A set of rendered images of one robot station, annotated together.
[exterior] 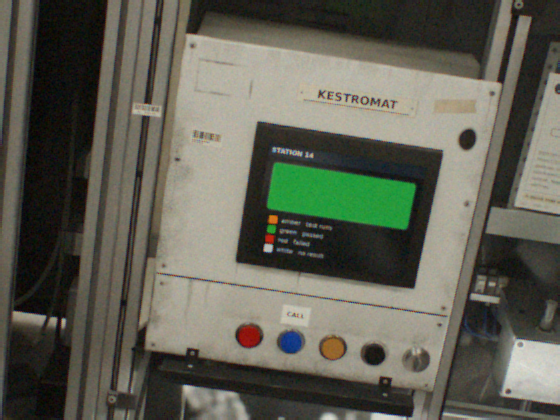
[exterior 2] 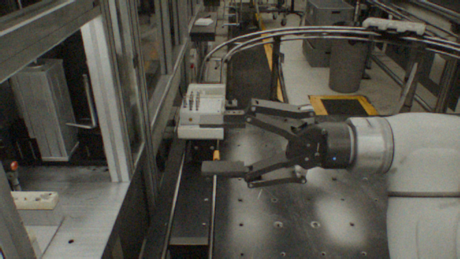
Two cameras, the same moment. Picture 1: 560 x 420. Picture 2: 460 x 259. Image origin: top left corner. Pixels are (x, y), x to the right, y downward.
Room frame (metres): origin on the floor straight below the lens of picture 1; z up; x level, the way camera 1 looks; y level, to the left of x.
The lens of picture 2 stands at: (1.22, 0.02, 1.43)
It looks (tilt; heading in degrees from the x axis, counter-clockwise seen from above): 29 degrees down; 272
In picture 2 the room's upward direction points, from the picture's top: straight up
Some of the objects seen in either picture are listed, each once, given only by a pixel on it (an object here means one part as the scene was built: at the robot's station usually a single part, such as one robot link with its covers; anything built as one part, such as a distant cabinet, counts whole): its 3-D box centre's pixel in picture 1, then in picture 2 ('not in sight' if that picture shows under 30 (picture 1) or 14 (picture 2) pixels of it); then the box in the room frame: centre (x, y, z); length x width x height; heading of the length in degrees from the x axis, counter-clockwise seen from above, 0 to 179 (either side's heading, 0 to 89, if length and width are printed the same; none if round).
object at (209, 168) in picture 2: not in sight; (223, 168); (1.26, -0.48, 1.08); 0.07 x 0.03 x 0.01; 2
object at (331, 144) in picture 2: not in sight; (316, 145); (1.11, -0.48, 1.12); 0.09 x 0.07 x 0.08; 2
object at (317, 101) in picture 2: not in sight; (350, 119); (0.34, -2.73, 0.01); 1.00 x 0.55 x 0.01; 92
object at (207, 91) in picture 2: not in sight; (204, 114); (1.37, -1.14, 0.84); 0.36 x 0.14 x 0.10; 92
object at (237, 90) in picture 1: (314, 196); not in sight; (1.57, -0.05, 1.60); 0.42 x 0.29 x 0.46; 92
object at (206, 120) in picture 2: not in sight; (222, 121); (1.26, -0.48, 1.17); 0.07 x 0.03 x 0.01; 2
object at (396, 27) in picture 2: not in sight; (392, 29); (0.27, -2.40, 0.84); 0.37 x 0.14 x 0.10; 150
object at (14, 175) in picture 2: not in sight; (14, 184); (1.70, -0.56, 0.96); 0.03 x 0.03 x 0.12; 2
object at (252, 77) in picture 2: not in sight; (248, 39); (1.20, -5.16, 0.01); 5.85 x 0.59 x 0.01; 92
